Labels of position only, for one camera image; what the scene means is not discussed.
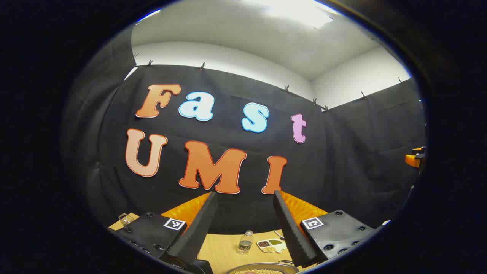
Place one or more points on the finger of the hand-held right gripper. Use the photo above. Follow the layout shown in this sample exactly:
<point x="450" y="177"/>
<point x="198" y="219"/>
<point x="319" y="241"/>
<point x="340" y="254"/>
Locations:
<point x="412" y="160"/>

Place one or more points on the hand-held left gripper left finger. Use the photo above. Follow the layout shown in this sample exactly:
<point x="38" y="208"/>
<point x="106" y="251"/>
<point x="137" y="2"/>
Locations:
<point x="198" y="228"/>

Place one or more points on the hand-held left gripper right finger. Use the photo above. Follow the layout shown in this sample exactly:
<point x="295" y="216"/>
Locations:
<point x="291" y="228"/>

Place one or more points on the black induction cooktop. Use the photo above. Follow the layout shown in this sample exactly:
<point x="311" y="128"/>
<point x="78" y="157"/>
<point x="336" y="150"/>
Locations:
<point x="203" y="267"/>

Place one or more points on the pile of green mung beans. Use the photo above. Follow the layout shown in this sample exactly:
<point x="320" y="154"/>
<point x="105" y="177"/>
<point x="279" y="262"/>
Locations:
<point x="275" y="242"/>

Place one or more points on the white divided plate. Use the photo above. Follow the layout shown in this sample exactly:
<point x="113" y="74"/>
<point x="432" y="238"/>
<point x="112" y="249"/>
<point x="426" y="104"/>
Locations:
<point x="279" y="247"/>

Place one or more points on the small heap of soybeans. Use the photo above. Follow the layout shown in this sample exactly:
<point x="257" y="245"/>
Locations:
<point x="269" y="249"/>

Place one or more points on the pile of red beans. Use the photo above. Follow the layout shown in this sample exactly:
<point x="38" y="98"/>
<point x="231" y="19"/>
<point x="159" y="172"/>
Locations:
<point x="263" y="244"/>

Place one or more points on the clear plastic water bottle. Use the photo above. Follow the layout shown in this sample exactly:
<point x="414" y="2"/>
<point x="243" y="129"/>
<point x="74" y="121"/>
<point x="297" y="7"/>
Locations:
<point x="245" y="243"/>

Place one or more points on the pile of yellow soybeans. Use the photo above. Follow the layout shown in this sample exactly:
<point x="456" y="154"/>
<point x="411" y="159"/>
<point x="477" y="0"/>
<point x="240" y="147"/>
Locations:
<point x="262" y="272"/>

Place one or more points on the row of small cloth clips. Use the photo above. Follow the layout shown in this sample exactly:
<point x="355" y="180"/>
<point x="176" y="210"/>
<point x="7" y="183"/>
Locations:
<point x="287" y="90"/>

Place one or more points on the large ceiling light panel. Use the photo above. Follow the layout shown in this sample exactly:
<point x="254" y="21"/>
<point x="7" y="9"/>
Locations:
<point x="300" y="13"/>

